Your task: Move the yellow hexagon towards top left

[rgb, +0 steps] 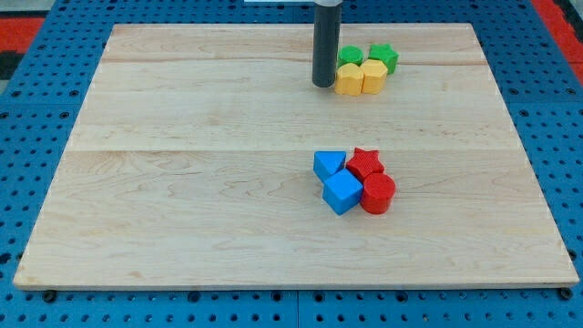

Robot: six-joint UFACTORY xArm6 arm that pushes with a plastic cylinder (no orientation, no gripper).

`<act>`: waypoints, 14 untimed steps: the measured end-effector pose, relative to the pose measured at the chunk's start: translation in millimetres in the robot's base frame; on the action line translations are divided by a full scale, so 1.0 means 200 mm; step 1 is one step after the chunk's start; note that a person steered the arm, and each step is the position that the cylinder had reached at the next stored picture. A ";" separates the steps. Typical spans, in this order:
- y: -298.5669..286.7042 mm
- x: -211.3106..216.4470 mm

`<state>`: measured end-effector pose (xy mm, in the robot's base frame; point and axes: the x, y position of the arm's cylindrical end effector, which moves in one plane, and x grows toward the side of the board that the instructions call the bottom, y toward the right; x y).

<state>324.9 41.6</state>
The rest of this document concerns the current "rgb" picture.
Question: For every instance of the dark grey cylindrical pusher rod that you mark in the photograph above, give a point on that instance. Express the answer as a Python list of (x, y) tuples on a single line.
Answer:
[(326, 30)]

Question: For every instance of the yellow hexagon block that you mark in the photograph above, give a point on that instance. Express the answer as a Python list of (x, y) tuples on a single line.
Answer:
[(374, 76)]

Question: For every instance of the green cylinder block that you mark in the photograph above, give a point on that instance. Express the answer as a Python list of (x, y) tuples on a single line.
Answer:
[(350, 55)]

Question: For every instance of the yellow heart block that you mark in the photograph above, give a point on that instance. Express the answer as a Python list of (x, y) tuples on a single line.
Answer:
[(349, 80)]

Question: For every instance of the green star block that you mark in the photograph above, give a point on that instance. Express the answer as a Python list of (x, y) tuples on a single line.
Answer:
[(386, 54)]

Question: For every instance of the blue triangle block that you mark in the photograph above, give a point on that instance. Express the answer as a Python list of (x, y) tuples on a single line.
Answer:
[(327, 163)]

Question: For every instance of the red star block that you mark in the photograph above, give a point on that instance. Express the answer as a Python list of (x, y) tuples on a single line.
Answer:
[(363, 163)]

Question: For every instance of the blue cube block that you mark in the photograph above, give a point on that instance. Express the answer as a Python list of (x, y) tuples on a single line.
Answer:
[(342, 191)]

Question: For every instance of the red cylinder block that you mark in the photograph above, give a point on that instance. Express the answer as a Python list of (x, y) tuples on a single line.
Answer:
[(378, 193)]

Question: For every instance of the light wooden board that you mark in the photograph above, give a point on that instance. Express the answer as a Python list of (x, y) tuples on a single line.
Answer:
[(189, 167)]

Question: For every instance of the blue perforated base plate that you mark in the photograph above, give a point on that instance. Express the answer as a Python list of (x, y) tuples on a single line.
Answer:
[(530, 48)]

